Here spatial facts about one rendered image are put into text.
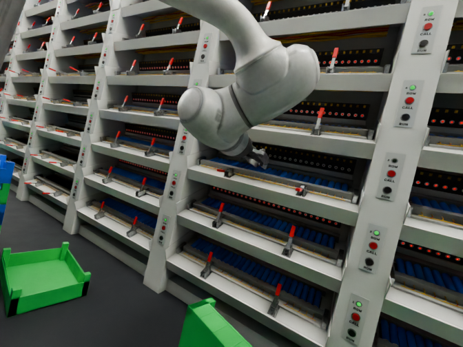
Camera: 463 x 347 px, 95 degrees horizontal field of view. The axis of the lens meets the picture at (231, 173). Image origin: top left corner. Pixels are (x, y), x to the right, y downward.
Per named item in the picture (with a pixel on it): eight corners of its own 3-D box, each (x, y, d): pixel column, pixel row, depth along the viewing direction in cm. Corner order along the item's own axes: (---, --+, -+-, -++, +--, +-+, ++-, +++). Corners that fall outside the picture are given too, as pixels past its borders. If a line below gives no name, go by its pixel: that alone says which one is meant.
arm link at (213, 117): (213, 160, 54) (260, 136, 50) (171, 136, 40) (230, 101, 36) (204, 126, 58) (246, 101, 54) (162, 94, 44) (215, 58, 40)
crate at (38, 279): (87, 295, 76) (91, 273, 76) (5, 318, 61) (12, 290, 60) (64, 258, 95) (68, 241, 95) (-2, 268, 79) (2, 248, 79)
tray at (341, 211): (355, 226, 59) (364, 196, 55) (187, 178, 87) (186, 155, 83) (357, 198, 75) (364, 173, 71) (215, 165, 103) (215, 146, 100)
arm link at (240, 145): (216, 116, 57) (226, 125, 62) (205, 147, 56) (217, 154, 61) (246, 118, 53) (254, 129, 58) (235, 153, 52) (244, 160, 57)
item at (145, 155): (170, 173, 91) (168, 142, 86) (92, 151, 119) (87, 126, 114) (200, 162, 108) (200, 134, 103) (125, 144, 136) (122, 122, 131)
